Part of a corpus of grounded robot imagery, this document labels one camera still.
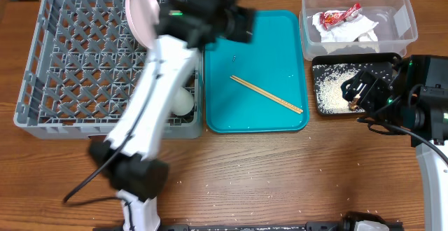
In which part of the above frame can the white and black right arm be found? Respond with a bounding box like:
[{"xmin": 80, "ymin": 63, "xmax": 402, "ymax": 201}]
[{"xmin": 341, "ymin": 55, "xmax": 447, "ymax": 230}]

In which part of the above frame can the grey plastic dish rack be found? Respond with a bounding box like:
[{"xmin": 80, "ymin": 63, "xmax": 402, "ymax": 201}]
[{"xmin": 13, "ymin": 0, "xmax": 205, "ymax": 141}]

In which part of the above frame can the large white round plate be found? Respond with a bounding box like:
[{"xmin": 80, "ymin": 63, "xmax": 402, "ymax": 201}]
[{"xmin": 125, "ymin": 0, "xmax": 160, "ymax": 49}]

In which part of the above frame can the white rice pile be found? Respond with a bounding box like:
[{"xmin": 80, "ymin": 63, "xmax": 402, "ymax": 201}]
[{"xmin": 312, "ymin": 64, "xmax": 358, "ymax": 115}]

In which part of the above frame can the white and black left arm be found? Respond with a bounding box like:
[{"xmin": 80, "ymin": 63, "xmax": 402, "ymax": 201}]
[{"xmin": 89, "ymin": 0, "xmax": 255, "ymax": 231}]

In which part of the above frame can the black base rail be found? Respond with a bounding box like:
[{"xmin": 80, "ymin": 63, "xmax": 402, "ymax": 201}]
[{"xmin": 159, "ymin": 221, "xmax": 361, "ymax": 231}]

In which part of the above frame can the white plastic cup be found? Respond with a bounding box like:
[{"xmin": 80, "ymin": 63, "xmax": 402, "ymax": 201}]
[{"xmin": 171, "ymin": 87, "xmax": 195, "ymax": 116}]

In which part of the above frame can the clear plastic waste bin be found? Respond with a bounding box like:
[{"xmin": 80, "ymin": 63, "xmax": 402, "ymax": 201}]
[{"xmin": 300, "ymin": 0, "xmax": 418, "ymax": 61}]

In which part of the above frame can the red snack wrapper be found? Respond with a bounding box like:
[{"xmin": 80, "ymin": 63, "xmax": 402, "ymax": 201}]
[{"xmin": 319, "ymin": 3, "xmax": 362, "ymax": 30}]

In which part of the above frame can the black rectangular tray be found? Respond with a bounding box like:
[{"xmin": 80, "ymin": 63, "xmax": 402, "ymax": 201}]
[{"xmin": 311, "ymin": 53, "xmax": 401, "ymax": 116}]

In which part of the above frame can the crumpled white paper napkin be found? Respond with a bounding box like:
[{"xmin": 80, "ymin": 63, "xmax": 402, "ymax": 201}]
[{"xmin": 312, "ymin": 13, "xmax": 379, "ymax": 43}]

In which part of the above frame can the teal serving tray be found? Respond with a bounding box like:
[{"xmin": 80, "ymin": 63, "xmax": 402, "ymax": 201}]
[{"xmin": 204, "ymin": 10, "xmax": 309, "ymax": 134}]

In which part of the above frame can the brown food scrap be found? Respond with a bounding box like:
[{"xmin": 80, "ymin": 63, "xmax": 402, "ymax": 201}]
[{"xmin": 349, "ymin": 98, "xmax": 360, "ymax": 111}]

